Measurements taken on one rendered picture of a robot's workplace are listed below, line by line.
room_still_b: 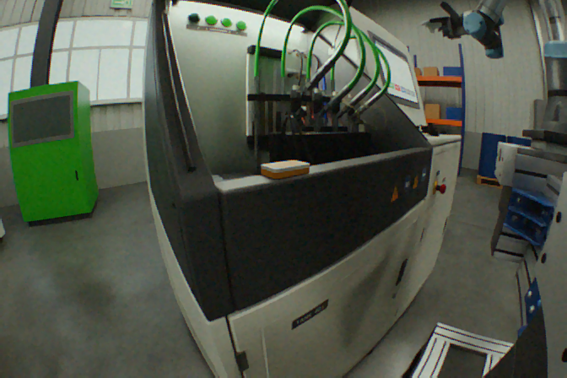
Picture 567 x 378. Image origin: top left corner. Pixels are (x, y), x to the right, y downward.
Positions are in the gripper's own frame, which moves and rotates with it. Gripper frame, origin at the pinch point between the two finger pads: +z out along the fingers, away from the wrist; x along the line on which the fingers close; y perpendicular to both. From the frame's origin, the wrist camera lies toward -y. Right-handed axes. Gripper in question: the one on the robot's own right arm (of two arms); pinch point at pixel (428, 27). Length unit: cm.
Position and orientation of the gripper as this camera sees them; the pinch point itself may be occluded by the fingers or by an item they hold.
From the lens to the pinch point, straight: 110.5
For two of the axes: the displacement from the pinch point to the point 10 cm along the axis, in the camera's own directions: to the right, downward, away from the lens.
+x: 9.4, -1.9, 2.7
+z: -3.0, -1.9, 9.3
